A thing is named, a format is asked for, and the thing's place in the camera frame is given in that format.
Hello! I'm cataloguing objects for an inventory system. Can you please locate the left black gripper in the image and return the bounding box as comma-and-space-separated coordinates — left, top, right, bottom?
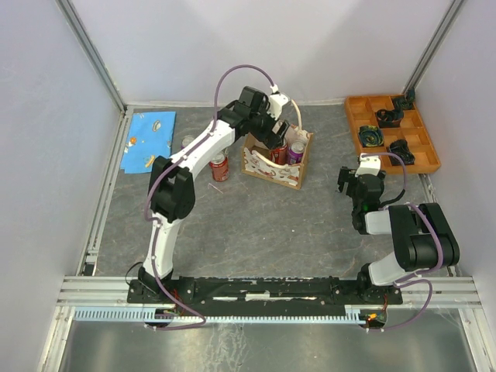
250, 102, 291, 151

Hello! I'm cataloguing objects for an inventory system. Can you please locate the red soda can back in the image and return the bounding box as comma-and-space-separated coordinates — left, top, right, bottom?
269, 142, 288, 165

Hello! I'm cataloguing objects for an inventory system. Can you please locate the red soda can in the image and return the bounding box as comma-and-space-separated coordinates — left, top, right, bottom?
209, 152, 229, 182
269, 142, 288, 165

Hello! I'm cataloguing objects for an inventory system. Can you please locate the red soda can front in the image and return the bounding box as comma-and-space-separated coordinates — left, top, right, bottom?
209, 152, 229, 182

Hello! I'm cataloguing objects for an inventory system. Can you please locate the purple fanta can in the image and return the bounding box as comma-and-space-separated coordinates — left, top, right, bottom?
181, 136, 195, 150
287, 140, 305, 165

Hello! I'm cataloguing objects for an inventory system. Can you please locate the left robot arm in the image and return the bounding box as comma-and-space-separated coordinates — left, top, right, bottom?
138, 86, 291, 302

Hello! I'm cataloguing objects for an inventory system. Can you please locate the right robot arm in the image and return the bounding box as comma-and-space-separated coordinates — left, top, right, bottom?
337, 167, 460, 303

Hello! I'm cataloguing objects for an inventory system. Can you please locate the canvas tote bag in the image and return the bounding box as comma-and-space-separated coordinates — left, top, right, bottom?
241, 99, 314, 190

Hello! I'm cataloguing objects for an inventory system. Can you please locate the rolled dark sock blue-yellow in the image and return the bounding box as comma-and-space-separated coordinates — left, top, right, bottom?
358, 125, 384, 148

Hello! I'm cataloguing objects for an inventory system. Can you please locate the dark sock lower compartment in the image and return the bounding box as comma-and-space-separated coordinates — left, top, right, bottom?
387, 139, 415, 165

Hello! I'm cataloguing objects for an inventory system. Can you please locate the orange wooden divided tray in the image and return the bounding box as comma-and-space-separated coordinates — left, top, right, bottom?
344, 95, 441, 174

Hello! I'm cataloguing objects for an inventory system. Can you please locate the dark folded sock centre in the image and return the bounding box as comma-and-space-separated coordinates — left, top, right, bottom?
375, 108, 404, 128

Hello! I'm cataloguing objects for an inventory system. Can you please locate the dark sock top corner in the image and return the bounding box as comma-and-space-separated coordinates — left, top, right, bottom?
391, 88, 416, 111

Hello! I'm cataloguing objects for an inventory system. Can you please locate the blue patterned cloth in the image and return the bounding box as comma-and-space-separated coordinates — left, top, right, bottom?
120, 111, 176, 174

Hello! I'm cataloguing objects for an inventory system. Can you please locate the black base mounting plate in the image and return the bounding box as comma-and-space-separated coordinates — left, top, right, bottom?
126, 275, 404, 317

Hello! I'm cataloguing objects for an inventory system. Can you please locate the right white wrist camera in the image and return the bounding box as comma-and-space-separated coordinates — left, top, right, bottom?
355, 153, 381, 177

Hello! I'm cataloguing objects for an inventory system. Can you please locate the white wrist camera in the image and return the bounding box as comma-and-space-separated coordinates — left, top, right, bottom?
355, 153, 381, 177
267, 84, 291, 120

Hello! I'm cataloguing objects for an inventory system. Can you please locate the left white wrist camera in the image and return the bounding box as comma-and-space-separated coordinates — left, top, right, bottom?
267, 84, 291, 120

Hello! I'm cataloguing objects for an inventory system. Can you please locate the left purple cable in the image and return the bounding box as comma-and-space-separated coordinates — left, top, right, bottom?
143, 64, 278, 331

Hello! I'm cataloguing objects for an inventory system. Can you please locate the purple cable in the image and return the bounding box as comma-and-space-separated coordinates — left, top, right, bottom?
143, 64, 278, 331
363, 152, 446, 333

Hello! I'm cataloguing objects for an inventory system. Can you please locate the light blue cable duct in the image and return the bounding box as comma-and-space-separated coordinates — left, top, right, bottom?
73, 306, 365, 325

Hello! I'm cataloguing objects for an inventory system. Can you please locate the right aluminium corner post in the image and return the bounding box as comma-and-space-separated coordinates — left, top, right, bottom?
402, 0, 466, 93

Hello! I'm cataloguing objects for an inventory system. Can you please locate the aluminium corner post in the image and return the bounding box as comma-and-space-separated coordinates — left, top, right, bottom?
55, 0, 127, 112
402, 0, 466, 93

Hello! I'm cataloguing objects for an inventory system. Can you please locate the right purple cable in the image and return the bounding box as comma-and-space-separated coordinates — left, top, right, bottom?
363, 152, 446, 333

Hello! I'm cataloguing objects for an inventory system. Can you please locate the left aluminium corner post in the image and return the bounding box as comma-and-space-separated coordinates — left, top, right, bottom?
55, 0, 127, 112

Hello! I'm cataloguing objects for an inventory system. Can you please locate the aluminium frame rail front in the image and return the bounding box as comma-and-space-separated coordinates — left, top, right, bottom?
57, 276, 482, 308

